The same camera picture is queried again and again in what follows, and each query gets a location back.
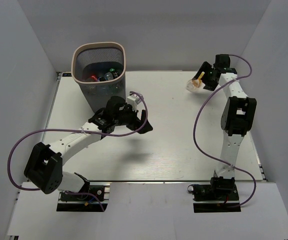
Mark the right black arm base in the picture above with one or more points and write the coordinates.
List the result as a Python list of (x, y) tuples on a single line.
[(208, 200)]

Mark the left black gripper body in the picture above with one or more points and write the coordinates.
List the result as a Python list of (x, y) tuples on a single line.
[(129, 118)]

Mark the clear bottle black label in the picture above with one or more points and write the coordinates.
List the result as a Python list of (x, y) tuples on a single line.
[(110, 77)]

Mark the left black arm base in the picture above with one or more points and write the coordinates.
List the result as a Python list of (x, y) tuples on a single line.
[(96, 201)]

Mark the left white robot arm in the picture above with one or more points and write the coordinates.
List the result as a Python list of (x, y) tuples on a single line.
[(45, 164)]

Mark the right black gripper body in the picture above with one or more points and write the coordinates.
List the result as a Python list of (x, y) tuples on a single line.
[(210, 81)]

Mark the grey mesh waste bin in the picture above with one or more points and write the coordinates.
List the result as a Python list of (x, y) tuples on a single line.
[(97, 59)]

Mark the small bottle yellow cap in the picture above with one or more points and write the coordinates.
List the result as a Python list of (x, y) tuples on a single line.
[(193, 85)]

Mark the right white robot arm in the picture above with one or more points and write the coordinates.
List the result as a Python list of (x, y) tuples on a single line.
[(236, 120)]

